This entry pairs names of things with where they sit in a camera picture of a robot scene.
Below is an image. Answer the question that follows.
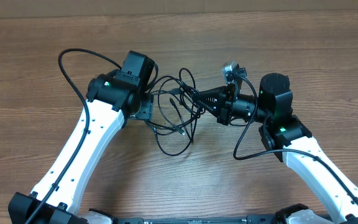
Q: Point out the black USB-A cable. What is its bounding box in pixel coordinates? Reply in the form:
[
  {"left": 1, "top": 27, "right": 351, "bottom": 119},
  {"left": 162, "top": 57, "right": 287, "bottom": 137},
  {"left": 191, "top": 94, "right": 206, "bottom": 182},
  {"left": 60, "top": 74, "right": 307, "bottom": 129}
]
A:
[{"left": 149, "top": 67, "right": 204, "bottom": 144}]

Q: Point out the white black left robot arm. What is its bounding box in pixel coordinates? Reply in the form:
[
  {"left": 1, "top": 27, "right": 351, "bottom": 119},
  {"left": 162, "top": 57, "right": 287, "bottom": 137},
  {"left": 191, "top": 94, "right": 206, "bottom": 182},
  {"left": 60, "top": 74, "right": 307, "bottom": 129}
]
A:
[{"left": 8, "top": 51, "right": 158, "bottom": 224}]

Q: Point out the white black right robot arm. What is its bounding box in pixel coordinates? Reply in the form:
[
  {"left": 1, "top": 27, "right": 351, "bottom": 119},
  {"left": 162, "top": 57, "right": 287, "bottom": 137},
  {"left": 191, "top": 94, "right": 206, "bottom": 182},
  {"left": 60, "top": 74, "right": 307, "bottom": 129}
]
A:
[{"left": 192, "top": 72, "right": 358, "bottom": 223}]

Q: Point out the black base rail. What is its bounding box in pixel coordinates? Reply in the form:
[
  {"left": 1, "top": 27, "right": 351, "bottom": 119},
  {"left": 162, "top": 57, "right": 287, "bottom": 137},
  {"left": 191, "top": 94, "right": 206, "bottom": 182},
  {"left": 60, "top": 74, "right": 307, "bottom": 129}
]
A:
[{"left": 82, "top": 203, "right": 332, "bottom": 224}]

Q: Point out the cardboard wall panel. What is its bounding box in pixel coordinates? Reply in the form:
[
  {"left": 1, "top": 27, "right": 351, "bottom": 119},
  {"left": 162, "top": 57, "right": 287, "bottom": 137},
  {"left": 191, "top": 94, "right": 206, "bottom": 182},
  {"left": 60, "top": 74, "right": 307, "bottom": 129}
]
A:
[{"left": 0, "top": 0, "right": 358, "bottom": 19}]

